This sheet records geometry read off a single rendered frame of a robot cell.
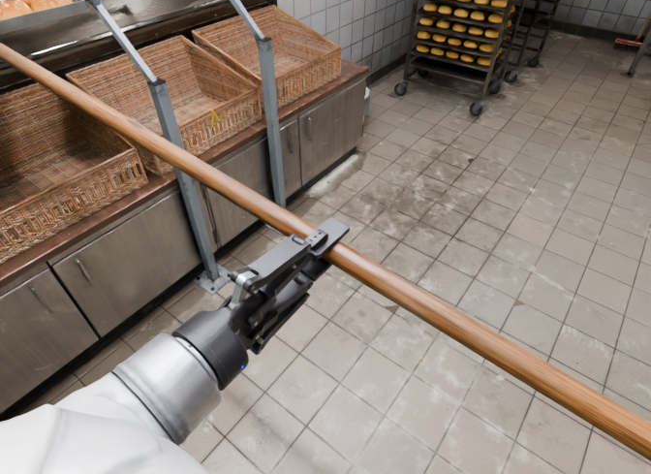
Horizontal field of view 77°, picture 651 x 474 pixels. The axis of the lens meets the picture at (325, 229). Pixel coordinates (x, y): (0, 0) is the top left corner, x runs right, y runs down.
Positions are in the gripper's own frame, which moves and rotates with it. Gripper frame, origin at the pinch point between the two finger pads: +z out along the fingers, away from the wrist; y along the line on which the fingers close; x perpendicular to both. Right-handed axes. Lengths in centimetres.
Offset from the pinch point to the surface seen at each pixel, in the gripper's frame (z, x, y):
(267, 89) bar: 84, -92, 38
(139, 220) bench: 18, -95, 66
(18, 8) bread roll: 11, -101, -4
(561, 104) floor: 325, -10, 104
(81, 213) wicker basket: 4, -101, 57
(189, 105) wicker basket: 76, -137, 58
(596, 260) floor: 163, 50, 106
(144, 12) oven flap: 73, -151, 20
